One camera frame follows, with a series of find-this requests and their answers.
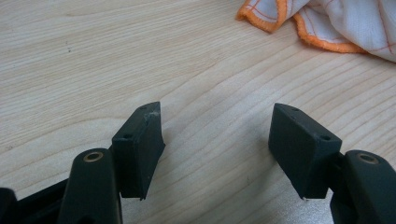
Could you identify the white towel with orange edge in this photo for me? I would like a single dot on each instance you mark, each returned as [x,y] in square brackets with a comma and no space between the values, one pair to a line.
[342,18]

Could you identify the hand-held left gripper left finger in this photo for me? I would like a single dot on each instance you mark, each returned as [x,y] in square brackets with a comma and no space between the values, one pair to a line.
[137,152]

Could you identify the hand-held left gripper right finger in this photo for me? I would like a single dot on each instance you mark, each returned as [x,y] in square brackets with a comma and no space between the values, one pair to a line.
[300,149]

